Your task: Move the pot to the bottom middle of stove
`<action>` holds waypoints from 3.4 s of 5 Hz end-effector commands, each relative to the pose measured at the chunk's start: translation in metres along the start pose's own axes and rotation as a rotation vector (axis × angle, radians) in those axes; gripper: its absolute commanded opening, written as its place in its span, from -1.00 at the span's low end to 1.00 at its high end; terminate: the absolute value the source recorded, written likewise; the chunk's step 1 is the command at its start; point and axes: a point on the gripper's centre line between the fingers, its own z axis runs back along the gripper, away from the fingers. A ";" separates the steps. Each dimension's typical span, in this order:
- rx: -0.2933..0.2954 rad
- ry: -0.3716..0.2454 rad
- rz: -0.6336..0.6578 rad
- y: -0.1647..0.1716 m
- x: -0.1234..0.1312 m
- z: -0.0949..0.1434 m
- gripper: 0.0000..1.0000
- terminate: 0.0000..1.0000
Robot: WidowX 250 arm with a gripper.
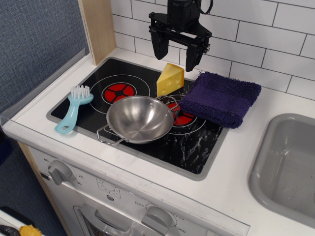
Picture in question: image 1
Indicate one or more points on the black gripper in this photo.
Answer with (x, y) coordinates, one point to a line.
(180, 24)

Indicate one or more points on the stainless steel pot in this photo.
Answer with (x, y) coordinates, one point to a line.
(139, 119)

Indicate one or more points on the black toy stove top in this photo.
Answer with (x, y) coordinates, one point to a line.
(177, 141)

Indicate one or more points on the yellow toy cheese wedge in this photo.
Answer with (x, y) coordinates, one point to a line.
(170, 80)

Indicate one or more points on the purple folded towel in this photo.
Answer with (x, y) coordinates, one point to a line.
(219, 99)

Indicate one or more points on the light blue dish brush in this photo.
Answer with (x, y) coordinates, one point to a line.
(79, 95)

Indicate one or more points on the grey sink basin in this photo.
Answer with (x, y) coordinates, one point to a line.
(283, 175)

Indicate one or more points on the grey left oven knob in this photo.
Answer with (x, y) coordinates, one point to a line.
(59, 172)

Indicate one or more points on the grey oven knob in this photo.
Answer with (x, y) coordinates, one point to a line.
(59, 172)
(158, 220)

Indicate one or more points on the grey right oven knob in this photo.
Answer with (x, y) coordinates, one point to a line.
(158, 220)

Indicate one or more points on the white toy oven front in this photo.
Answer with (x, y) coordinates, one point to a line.
(90, 206)

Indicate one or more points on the yellow black object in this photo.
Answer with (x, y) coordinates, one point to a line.
(27, 230)

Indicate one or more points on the wooden post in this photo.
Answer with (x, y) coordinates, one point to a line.
(99, 28)

